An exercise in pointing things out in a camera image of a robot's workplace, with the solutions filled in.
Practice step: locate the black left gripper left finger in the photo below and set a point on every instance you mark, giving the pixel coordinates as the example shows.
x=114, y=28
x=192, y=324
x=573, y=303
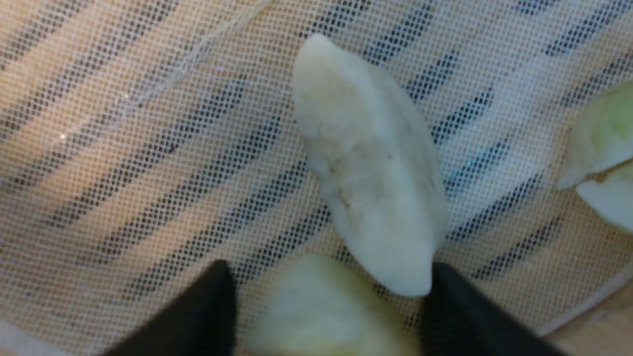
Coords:
x=201, y=321

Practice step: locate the white steamer mesh liner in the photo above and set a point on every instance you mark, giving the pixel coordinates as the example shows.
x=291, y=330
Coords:
x=143, y=139

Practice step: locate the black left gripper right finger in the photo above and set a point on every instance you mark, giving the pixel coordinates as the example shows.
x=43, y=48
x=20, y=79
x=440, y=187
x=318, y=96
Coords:
x=457, y=319

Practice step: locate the green dumpling steamer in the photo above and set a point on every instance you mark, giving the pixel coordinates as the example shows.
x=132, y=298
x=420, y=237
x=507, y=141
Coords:
x=600, y=137
x=322, y=308

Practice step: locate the white dumpling steamer front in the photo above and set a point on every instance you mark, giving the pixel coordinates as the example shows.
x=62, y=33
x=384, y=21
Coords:
x=376, y=163

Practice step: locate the green dumpling steamer front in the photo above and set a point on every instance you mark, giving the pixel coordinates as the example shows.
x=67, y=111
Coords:
x=322, y=308

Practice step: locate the yellow rimmed bamboo steamer basket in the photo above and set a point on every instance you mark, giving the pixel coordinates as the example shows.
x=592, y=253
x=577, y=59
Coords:
x=605, y=330

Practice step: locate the green dumpling steamer right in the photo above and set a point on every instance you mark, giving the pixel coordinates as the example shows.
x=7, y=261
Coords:
x=600, y=137

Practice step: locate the white dumpling in steamer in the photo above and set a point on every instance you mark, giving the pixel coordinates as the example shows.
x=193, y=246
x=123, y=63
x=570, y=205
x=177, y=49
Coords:
x=612, y=198

